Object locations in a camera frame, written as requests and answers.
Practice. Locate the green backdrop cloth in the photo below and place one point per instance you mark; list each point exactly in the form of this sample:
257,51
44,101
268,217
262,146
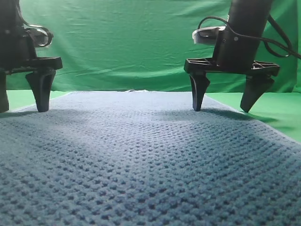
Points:
122,44

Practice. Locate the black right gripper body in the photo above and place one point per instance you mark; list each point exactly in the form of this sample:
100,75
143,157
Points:
236,46

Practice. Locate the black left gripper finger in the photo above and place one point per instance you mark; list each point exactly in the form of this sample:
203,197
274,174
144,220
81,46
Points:
4,103
40,82

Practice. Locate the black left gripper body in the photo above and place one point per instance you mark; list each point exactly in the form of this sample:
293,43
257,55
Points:
17,52

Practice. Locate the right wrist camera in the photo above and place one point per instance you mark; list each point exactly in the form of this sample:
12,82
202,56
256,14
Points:
206,35

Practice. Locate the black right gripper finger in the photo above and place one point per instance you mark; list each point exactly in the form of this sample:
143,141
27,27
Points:
255,87
199,85

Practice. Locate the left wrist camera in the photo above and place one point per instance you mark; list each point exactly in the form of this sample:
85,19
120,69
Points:
41,36

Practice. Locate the blue waffle-weave towel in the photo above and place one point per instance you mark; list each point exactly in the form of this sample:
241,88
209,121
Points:
145,159

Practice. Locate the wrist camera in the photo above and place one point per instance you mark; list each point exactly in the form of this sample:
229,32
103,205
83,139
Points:
206,35
41,36

